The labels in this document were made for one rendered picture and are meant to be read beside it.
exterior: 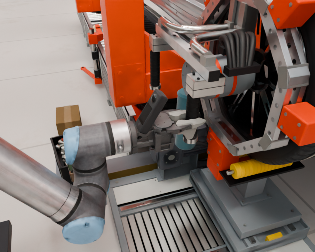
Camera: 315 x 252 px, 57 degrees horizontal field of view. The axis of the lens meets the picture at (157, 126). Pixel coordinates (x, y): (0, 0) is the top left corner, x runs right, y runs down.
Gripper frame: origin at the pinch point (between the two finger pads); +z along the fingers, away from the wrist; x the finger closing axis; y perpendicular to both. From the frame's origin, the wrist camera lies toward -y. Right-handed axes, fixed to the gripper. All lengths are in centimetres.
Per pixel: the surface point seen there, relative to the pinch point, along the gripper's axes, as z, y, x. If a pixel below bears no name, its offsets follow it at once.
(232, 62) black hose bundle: 5.7, -16.5, 3.4
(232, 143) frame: 18.8, 20.7, -8.4
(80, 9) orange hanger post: -11, 27, -254
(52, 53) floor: -48, 83, -293
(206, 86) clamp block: -0.2, -10.5, 2.5
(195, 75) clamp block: -1.8, -12.2, -0.6
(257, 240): 31, 66, 5
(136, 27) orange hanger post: -2, -8, -61
